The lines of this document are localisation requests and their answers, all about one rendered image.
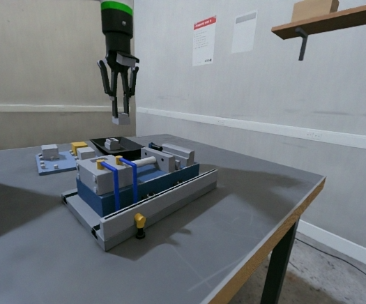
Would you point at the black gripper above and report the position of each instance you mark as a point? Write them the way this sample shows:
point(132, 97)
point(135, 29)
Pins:
point(121, 43)

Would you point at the yellow rectangular block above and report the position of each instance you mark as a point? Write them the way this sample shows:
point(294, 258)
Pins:
point(77, 145)

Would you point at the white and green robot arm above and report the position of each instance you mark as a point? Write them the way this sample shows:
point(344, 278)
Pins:
point(117, 17)

